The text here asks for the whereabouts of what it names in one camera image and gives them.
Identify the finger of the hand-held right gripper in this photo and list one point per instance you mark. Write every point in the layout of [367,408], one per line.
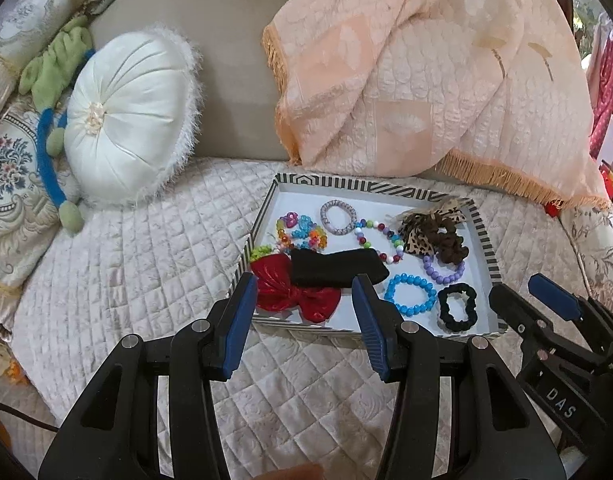
[511,310]
[554,295]

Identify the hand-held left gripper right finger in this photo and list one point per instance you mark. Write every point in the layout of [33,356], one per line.
[369,320]

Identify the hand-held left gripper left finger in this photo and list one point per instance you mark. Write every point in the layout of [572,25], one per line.
[236,320]

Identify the black velvet headband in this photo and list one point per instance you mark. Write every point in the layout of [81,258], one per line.
[336,270]

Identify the brown scrunchie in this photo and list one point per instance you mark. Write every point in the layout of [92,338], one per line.
[451,252]

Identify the leopard print scrunchie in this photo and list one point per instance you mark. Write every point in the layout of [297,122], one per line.
[416,240]

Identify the striped cardboard tray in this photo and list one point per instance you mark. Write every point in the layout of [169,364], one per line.
[306,199]

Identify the person's left hand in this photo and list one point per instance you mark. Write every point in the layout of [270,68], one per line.
[291,472]

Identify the red fabric bow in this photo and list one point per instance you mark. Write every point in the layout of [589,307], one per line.
[286,285]

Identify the black scrunchie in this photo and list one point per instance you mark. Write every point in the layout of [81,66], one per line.
[444,317]

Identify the beige floral fabric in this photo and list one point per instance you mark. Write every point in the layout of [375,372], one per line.
[596,240]

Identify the small red object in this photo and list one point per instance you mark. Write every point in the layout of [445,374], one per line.
[552,208]

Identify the quilted cream bedspread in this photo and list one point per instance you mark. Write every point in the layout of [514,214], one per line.
[136,285]

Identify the red patterned hanging clothes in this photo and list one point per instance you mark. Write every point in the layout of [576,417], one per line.
[606,85]

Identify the white round pillow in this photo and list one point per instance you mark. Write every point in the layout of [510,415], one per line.
[126,125]

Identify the peach fringed throw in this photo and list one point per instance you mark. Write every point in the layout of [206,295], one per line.
[411,60]

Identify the floral embroidered cushion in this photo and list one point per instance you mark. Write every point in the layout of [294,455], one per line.
[11,170]

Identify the green frog plush toy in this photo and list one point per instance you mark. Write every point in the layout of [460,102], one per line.
[56,60]

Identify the beige bolster pillow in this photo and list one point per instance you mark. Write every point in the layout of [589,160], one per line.
[21,25]

